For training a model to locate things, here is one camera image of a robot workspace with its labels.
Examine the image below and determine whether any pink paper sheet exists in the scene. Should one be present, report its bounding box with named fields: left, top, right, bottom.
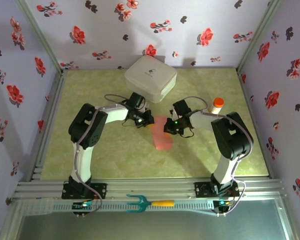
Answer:
left=149, top=115, right=174, bottom=151

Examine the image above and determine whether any orange capped pill bottle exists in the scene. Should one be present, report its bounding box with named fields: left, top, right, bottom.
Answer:
left=208, top=97, right=225, bottom=116

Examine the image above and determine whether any white plastic lidded box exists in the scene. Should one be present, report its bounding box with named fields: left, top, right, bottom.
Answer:
left=124, top=54, right=178, bottom=104

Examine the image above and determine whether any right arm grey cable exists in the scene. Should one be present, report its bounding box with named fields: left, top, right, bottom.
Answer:
left=184, top=96, right=253, bottom=217

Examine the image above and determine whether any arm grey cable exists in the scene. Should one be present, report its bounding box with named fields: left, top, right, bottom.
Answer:
left=73, top=93, right=128, bottom=217
left=184, top=96, right=253, bottom=217

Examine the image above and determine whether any left arm grey cable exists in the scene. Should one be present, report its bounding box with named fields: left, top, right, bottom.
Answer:
left=73, top=93, right=128, bottom=217

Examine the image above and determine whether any aluminium mounting rail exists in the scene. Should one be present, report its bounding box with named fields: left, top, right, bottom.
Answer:
left=13, top=177, right=287, bottom=201

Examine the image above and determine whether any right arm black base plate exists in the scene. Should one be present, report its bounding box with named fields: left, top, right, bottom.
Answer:
left=194, top=181, right=240, bottom=198

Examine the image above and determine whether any aluminium side rail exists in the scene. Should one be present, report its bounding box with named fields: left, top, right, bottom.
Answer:
left=27, top=69, right=69, bottom=182
left=236, top=68, right=275, bottom=180

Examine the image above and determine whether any teal rake yellow handle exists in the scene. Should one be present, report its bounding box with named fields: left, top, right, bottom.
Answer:
left=126, top=193, right=175, bottom=214

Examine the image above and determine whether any grey slotted cable duct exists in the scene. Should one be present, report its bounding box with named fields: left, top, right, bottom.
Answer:
left=22, top=198, right=216, bottom=216

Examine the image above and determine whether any aluminium frame post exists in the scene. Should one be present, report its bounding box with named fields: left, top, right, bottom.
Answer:
left=14, top=0, right=66, bottom=73
left=236, top=0, right=283, bottom=73

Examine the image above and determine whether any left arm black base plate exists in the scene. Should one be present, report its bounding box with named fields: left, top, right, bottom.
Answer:
left=61, top=182, right=108, bottom=200

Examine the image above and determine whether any aluminium frame bar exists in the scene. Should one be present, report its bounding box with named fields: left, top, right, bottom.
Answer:
left=277, top=198, right=300, bottom=240
left=0, top=199, right=25, bottom=240

